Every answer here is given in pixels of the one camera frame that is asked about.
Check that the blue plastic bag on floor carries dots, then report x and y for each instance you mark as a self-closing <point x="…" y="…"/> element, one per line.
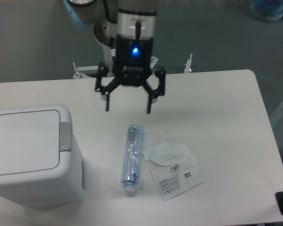
<point x="266" y="10"/>

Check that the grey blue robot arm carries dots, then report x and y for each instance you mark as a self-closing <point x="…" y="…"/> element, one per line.
<point x="91" y="11"/>

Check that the torn white plastic bag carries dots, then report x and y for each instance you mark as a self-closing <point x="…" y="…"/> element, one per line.
<point x="173" y="168"/>

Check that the crushed clear plastic bottle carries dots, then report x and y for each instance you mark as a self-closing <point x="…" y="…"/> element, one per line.
<point x="131" y="169"/>

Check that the white push-lid trash can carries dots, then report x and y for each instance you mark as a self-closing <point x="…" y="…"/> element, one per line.
<point x="41" y="163"/>

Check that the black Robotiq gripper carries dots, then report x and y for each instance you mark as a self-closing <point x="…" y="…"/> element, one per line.
<point x="131" y="68"/>

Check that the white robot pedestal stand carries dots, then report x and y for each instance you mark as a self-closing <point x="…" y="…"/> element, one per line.
<point x="131" y="26"/>

